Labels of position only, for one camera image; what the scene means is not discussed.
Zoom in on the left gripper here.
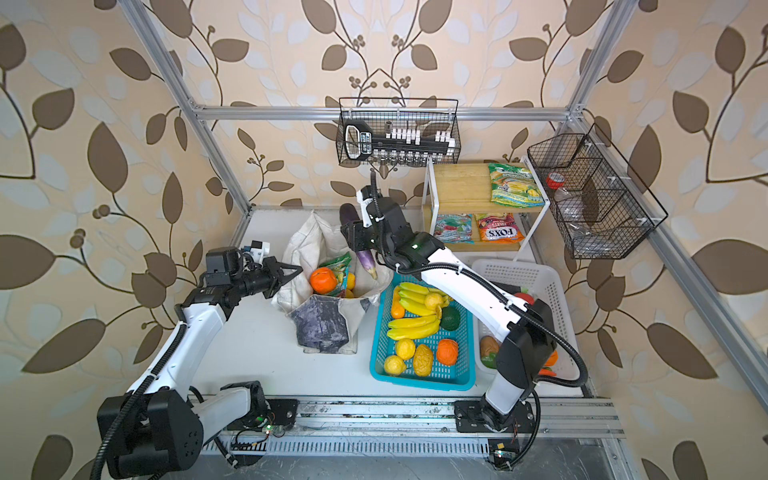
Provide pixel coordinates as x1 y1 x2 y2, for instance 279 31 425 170
229 257 302 300

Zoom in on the purple eggplant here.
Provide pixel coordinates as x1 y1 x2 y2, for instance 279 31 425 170
339 203 378 280

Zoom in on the orange persimmon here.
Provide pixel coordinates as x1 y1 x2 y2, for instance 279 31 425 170
309 267 338 295

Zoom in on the green snack bag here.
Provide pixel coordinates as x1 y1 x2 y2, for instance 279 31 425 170
487 163 545 208
319 252 352 298

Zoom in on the cream canvas grocery bag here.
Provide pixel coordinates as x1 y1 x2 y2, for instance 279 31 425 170
271 212 393 355

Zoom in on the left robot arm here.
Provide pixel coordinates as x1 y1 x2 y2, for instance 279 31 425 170
90 241 303 479

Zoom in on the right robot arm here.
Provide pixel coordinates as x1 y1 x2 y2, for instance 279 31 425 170
339 184 588 432

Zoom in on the lower teal snack bag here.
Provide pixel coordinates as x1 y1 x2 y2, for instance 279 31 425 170
433 214 473 243

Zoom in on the orange Fox's candy bag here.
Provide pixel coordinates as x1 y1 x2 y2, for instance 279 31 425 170
475 213 525 244

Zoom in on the upper banana bunch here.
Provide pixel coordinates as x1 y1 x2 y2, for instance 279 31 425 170
395 282 452 316

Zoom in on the banana bunch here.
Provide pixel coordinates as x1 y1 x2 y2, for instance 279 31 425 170
395 282 452 316
387 315 440 341

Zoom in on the lower banana bunch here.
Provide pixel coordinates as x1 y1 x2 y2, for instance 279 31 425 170
387 315 440 341

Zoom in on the green avocado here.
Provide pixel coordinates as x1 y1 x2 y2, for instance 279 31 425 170
440 306 461 332

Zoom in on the teal plastic basket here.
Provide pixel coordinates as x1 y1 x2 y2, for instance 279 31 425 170
370 274 475 391

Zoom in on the yellow lemon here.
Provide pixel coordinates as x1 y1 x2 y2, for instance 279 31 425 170
395 339 416 361

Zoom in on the yellow corn cob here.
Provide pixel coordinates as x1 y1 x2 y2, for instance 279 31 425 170
412 344 434 377

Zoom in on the yellow round fruit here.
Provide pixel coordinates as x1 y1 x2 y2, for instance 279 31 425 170
384 355 407 376

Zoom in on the orange tangerine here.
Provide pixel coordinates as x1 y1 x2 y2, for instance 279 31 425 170
436 338 459 367

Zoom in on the white plastic basket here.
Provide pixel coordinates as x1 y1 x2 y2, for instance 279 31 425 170
471 258 583 398

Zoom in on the plastic bottle red cap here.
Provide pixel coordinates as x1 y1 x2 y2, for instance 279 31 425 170
546 172 584 222

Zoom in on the white wire shelf rack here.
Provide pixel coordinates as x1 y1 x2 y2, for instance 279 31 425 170
422 162 551 262

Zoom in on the black wire basket back wall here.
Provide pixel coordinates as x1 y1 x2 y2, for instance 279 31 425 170
334 95 461 168

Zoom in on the black wire basket wall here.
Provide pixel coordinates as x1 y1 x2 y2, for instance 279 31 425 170
527 124 668 260
334 95 461 168

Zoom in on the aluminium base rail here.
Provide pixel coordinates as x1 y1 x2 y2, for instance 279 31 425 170
220 396 626 458

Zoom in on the black wire basket right wall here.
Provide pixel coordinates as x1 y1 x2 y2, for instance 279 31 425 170
527 124 668 260

